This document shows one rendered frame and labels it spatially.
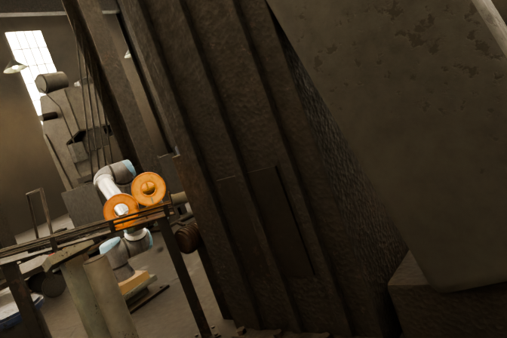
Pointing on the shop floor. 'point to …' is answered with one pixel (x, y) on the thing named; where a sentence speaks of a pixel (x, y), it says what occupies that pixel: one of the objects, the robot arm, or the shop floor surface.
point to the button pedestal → (79, 287)
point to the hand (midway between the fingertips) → (146, 185)
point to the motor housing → (192, 233)
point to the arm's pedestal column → (145, 296)
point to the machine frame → (261, 156)
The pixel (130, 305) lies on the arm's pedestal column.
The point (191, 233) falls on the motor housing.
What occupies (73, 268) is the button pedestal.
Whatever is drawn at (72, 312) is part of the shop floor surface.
